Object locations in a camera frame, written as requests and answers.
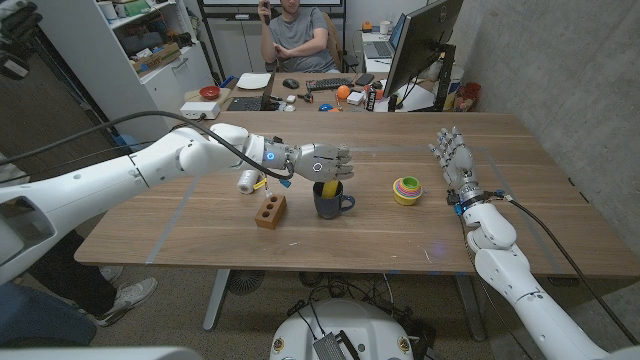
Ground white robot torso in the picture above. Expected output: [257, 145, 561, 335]
[269, 298, 415, 360]

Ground white plate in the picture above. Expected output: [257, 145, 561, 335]
[235, 72, 272, 91]

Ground rainbow stacking cups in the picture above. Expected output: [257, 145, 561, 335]
[392, 175, 423, 207]

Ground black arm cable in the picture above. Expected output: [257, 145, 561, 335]
[0, 110, 296, 181]
[492, 189, 640, 346]

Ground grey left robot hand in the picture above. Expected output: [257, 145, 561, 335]
[289, 143, 355, 184]

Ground cardboard box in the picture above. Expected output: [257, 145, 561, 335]
[130, 42, 182, 76]

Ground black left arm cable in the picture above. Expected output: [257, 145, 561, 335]
[0, 110, 296, 181]

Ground black laptop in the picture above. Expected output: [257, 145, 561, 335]
[226, 69, 279, 112]

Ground brown brick block with holes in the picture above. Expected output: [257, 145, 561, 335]
[254, 193, 288, 231]

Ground black computer monitor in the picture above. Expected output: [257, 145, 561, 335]
[383, 0, 465, 99]

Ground white thread spool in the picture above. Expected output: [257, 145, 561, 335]
[236, 168, 261, 195]

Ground red basket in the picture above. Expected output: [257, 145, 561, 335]
[453, 82, 482, 112]

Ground dark blue mug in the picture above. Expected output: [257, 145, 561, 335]
[312, 180, 357, 220]

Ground silver laptop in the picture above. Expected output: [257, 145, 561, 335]
[362, 13, 407, 60]

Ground white shelf cabinet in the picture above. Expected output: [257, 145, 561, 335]
[22, 0, 216, 151]

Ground standing person in dark trousers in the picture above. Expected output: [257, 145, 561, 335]
[0, 0, 159, 349]

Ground white power box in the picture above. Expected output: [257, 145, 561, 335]
[179, 101, 221, 121]

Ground brown wooden chair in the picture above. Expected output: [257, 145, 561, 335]
[322, 12, 361, 74]

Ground seated person in grey shirt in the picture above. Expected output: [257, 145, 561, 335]
[257, 0, 341, 74]

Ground grey table leg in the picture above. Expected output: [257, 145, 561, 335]
[202, 269, 231, 332]
[453, 273, 487, 342]

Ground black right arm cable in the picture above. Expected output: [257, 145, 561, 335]
[492, 189, 640, 346]

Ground black keyboard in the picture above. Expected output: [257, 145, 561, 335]
[305, 76, 354, 92]

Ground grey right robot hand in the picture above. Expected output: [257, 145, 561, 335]
[428, 125, 485, 204]

